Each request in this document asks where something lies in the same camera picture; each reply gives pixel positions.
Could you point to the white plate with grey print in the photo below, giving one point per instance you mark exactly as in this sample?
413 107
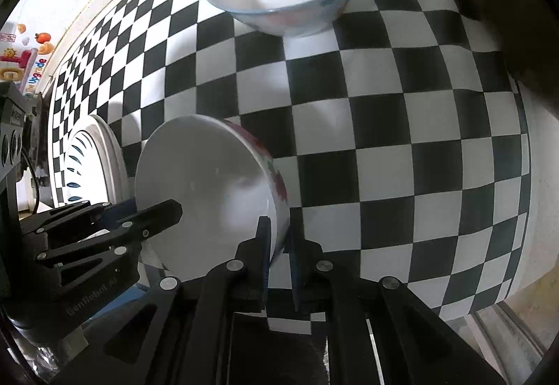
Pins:
114 149

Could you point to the white bowl with red flowers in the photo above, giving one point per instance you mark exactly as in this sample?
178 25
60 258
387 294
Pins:
209 193

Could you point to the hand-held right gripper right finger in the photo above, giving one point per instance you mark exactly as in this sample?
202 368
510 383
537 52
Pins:
297 267

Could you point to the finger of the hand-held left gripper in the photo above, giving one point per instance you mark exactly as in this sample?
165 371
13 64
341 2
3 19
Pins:
78 214
153 219

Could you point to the colourful wall sticker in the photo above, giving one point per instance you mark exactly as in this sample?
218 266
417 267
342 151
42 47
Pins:
22 57

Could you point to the black and white checkered cloth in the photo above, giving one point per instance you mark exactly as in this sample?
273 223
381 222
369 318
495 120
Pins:
393 127

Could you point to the white plate with dark stripes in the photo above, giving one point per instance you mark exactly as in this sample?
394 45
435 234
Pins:
81 162

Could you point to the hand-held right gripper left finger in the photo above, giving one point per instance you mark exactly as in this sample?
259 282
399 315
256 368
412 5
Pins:
262 245

